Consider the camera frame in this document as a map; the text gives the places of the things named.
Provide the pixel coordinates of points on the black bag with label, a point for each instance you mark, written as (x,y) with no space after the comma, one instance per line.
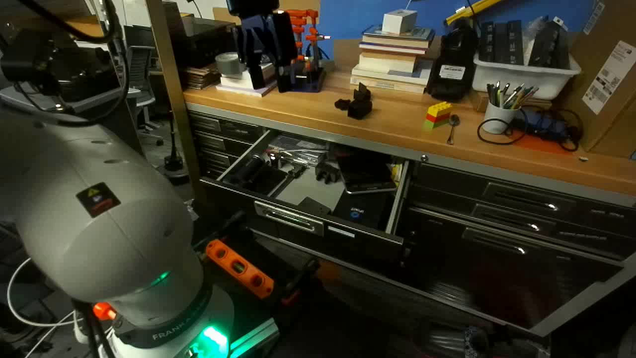
(453,68)

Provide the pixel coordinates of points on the black spoon-like tool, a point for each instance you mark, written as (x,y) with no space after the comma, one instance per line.
(453,122)

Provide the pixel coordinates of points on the black plastic part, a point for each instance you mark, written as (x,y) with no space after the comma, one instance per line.
(358,106)

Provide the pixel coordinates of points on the small white box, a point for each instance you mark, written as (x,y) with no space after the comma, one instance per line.
(398,21)

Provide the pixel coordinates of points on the grey tape roll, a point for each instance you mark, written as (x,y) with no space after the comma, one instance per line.
(229,64)

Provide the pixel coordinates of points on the white plastic bin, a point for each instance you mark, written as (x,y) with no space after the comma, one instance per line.
(547,82)

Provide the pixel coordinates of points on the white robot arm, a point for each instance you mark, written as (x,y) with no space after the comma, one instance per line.
(109,233)

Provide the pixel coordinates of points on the stack of books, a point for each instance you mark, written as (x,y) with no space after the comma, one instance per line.
(394,62)

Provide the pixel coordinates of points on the yellow red green block stack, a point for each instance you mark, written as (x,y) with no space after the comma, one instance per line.
(437,114)

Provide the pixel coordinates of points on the white cup with pens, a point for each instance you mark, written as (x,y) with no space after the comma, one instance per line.
(503,106)

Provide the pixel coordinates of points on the black iFixit toolkit case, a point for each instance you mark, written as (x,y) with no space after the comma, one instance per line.
(366,174)

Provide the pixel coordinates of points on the cardboard box with label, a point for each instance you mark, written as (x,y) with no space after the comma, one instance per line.
(604,90)

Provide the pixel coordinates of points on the drawer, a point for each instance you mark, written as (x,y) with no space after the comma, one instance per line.
(290,188)
(469,271)

